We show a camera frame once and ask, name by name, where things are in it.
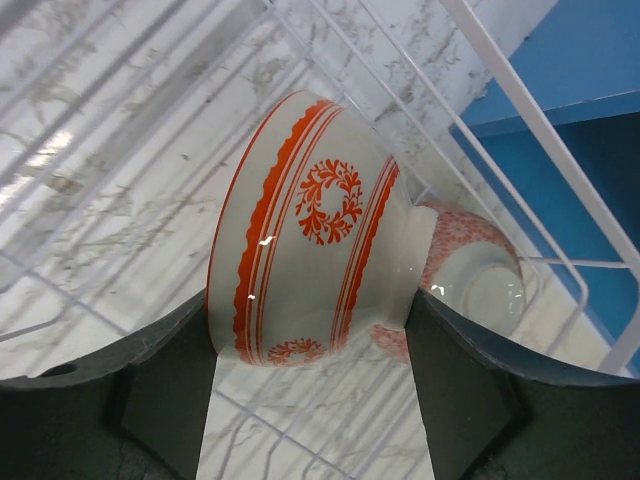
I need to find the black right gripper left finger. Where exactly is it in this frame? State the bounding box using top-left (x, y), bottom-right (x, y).
top-left (1, 292), bottom-right (217, 479)

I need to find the white wire dish rack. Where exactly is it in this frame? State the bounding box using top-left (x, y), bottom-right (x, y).
top-left (1, 1), bottom-right (639, 479)

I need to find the pink patterned small bowl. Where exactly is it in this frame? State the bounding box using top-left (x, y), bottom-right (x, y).
top-left (368, 200), bottom-right (527, 365)

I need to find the blue shelf unit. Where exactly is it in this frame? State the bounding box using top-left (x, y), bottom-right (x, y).
top-left (462, 1), bottom-right (639, 375)

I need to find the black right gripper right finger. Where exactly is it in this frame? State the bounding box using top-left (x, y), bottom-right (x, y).
top-left (405, 290), bottom-right (639, 479)

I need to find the orange and white bowl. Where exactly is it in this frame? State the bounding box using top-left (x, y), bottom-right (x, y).
top-left (206, 90), bottom-right (437, 367)

